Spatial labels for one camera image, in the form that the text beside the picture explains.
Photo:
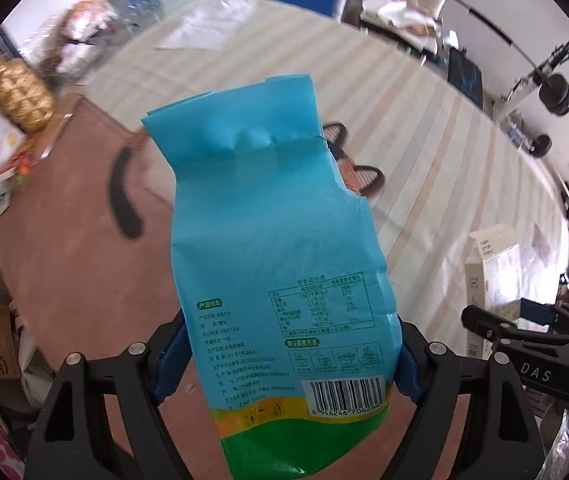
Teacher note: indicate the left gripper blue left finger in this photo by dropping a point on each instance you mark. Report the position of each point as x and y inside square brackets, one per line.
[171, 353]

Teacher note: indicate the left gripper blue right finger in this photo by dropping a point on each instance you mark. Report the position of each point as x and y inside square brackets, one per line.
[411, 364]

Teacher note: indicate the cream medicine box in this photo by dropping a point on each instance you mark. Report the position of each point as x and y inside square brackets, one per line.
[493, 272]

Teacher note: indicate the silver blister pack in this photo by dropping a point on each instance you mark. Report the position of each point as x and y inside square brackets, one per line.
[556, 464]

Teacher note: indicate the blue green snack bag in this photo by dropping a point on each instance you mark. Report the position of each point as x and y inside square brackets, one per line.
[283, 284]

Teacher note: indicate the brown mat label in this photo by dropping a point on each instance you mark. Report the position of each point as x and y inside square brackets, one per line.
[540, 245]

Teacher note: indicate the pink patterned cloth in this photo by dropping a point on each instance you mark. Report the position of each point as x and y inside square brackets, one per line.
[10, 463]

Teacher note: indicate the barbell weight rack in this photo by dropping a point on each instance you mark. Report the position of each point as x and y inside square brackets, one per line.
[543, 81]

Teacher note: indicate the gold embossed bottle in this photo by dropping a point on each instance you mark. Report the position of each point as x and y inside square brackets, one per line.
[24, 97]

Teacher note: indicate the clear plastic bag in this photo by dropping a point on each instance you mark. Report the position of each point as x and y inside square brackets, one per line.
[209, 26]

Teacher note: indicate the white padded chair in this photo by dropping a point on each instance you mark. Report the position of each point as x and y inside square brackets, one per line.
[416, 22]

